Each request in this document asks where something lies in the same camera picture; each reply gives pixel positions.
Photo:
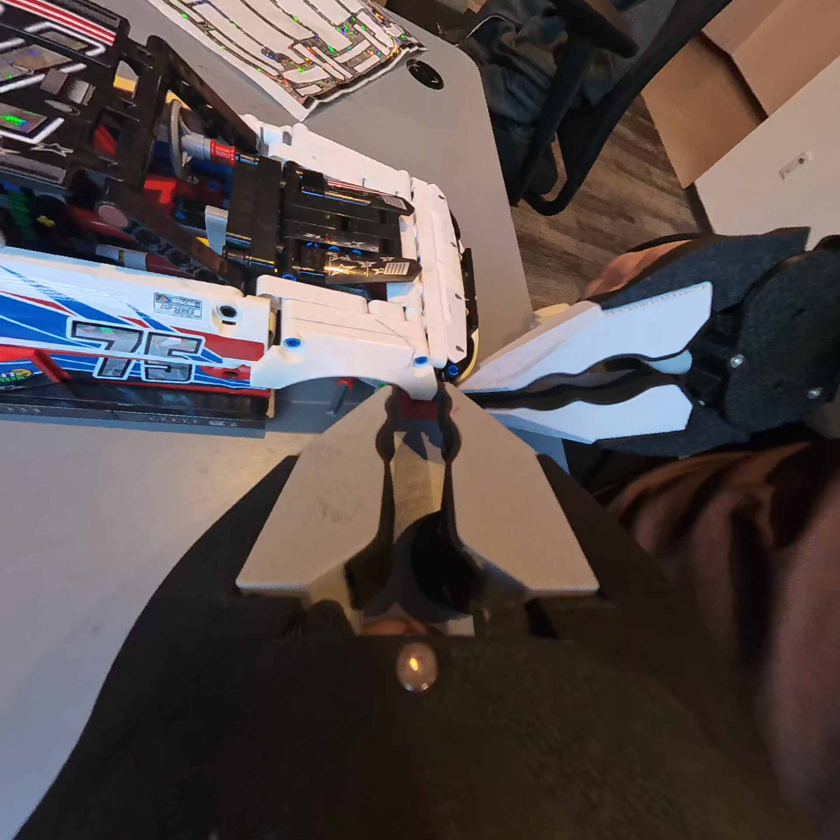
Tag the red brick piece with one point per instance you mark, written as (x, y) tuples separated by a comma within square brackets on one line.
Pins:
[(417, 408)]

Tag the cardboard box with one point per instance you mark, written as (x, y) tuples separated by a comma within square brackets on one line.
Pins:
[(722, 98)]

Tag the toy brick race car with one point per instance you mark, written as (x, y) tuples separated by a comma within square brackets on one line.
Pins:
[(341, 328)]

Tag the black desk grommet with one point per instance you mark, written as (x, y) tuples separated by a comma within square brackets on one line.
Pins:
[(424, 73)]

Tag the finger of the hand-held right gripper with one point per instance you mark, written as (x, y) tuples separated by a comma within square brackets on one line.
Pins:
[(623, 417), (623, 334)]

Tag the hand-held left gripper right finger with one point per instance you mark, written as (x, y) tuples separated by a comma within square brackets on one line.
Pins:
[(518, 518)]

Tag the holographic sticker sheet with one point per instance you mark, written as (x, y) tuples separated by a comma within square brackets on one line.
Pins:
[(275, 59)]

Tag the black office chair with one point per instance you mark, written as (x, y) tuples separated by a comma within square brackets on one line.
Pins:
[(577, 98)]

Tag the grey desk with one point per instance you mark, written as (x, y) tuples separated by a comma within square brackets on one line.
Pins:
[(98, 525)]

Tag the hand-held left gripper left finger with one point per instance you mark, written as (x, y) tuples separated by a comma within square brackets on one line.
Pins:
[(321, 512)]

